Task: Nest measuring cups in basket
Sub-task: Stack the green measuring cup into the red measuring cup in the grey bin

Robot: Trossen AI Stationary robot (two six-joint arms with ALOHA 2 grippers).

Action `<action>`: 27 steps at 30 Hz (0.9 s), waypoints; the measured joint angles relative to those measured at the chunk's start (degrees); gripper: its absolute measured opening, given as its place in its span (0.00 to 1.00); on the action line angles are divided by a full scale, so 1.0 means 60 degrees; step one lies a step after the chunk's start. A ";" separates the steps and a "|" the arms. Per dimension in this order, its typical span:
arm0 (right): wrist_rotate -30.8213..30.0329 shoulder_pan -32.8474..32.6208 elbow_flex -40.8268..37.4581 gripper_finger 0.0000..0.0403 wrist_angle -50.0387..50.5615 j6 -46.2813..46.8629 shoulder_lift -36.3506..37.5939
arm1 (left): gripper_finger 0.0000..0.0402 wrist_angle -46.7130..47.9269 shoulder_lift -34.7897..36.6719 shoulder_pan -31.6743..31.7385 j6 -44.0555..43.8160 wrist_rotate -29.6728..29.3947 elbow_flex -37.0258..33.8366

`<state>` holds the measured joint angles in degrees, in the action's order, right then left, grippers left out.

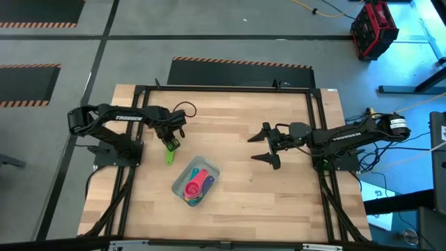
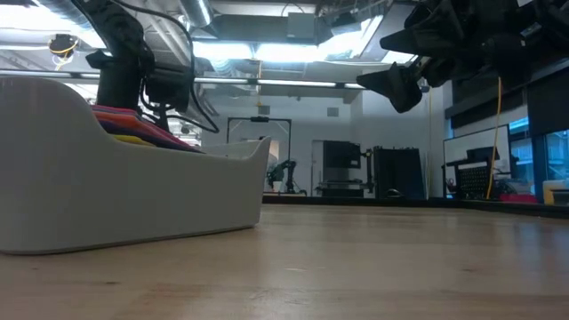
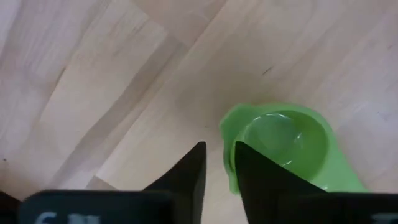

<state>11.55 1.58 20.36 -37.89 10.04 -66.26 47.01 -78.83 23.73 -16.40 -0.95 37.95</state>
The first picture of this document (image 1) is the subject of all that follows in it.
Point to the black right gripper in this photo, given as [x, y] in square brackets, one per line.
[296, 134]

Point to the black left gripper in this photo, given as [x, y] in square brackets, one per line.
[169, 122]

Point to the green measuring cup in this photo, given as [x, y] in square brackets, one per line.
[169, 158]

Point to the teal measuring cup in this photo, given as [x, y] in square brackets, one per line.
[193, 172]

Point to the red measuring cup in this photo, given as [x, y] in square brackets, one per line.
[193, 188]

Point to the blue measuring cup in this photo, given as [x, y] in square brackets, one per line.
[209, 182]

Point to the yellow measuring cup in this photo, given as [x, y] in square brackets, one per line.
[189, 198]

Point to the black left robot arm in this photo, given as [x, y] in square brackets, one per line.
[115, 120]

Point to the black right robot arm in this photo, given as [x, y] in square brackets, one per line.
[348, 136]

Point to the large black hazard-striped floor mat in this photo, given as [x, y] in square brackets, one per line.
[240, 75]

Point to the black desk foot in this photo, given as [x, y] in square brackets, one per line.
[411, 89]

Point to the red and black toolbox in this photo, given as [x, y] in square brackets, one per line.
[374, 31]

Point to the round metal can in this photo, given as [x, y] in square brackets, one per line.
[410, 236]

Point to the black cabinet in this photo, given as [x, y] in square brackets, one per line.
[438, 157]

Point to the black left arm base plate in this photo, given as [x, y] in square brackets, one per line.
[115, 161]

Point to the black aluminium table frame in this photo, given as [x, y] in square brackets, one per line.
[226, 89]

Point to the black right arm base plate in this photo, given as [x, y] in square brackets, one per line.
[348, 161]

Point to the black overhead mount bar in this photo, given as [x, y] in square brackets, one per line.
[52, 244]

